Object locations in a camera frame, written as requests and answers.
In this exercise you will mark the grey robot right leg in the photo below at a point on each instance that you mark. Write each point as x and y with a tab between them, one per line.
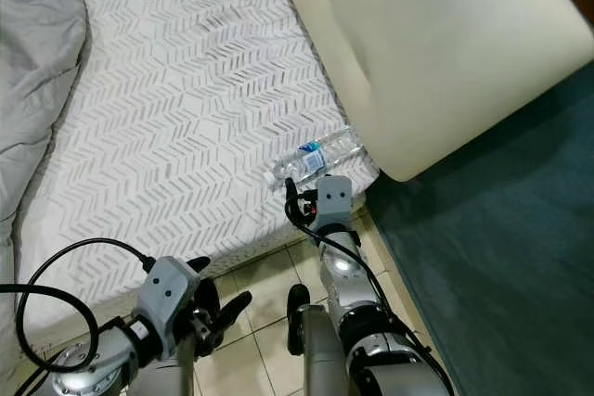
325	359

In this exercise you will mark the clear plastic water bottle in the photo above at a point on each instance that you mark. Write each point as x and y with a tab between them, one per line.
311	159

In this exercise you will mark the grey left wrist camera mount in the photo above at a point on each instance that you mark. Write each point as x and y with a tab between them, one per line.
167	296

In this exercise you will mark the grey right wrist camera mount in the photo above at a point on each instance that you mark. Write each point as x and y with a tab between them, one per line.
334	199

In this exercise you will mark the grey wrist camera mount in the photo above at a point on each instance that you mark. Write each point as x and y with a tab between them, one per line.
167	296
334	199

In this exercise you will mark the white patterned mattress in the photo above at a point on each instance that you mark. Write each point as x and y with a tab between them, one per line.
195	90

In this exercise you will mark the cream padded headboard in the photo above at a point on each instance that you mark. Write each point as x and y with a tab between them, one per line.
427	44

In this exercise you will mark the dark teal floor rug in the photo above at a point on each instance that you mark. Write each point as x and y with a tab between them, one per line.
501	257

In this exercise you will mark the grey duvet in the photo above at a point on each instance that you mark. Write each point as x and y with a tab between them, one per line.
37	62

